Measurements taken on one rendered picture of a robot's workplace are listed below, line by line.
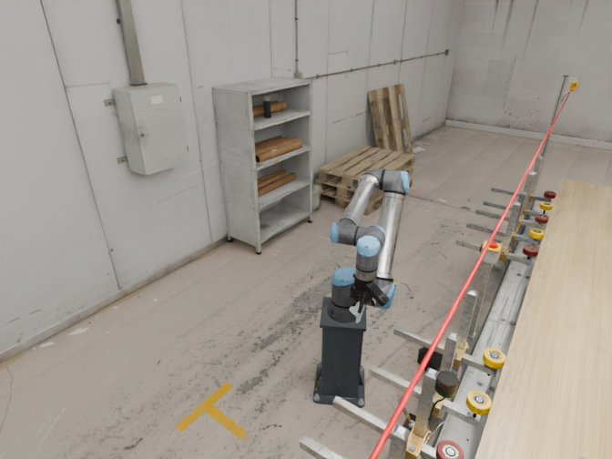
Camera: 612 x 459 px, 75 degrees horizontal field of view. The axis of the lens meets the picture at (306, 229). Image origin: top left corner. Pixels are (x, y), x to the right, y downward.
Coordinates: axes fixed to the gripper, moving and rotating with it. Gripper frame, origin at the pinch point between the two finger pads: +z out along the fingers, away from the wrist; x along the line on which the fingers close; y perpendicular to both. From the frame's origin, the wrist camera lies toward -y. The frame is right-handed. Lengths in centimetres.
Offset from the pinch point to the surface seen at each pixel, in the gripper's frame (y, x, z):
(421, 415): -40, 35, -3
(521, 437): -67, 18, 4
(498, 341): -47, -57, 32
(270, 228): 192, -146, 81
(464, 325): -37.3, -14.8, -3.8
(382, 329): 32, -94, 94
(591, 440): -86, 5, 4
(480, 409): -54, 15, 3
